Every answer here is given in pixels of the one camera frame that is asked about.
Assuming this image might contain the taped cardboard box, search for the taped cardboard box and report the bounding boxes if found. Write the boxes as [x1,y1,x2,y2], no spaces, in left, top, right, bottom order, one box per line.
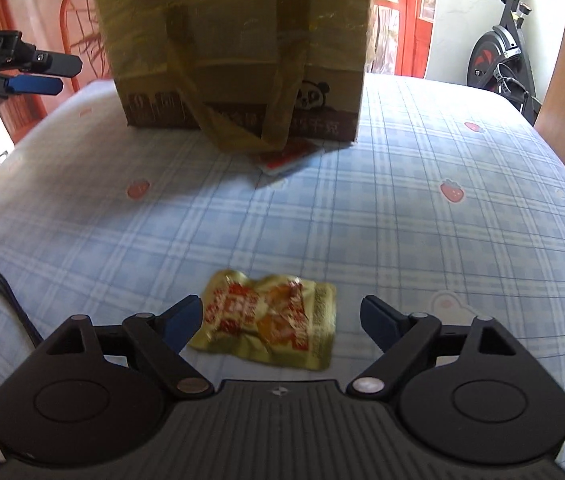
[95,0,371,153]

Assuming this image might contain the black exercise bike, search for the black exercise bike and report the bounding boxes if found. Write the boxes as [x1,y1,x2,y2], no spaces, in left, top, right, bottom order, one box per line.
[466,0,542,124]

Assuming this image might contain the gold red snack pouch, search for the gold red snack pouch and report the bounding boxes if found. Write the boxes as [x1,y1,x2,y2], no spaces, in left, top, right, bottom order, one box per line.
[189,269,337,372]

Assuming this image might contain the black cable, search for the black cable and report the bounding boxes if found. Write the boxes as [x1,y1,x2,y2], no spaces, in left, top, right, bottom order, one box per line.
[0,236,45,348]

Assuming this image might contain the red metal chair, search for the red metal chair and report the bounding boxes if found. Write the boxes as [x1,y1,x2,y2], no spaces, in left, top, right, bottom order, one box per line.
[59,0,111,92]

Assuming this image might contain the red white small packet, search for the red white small packet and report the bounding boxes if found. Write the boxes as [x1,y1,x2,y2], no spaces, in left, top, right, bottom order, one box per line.
[251,138,323,176]

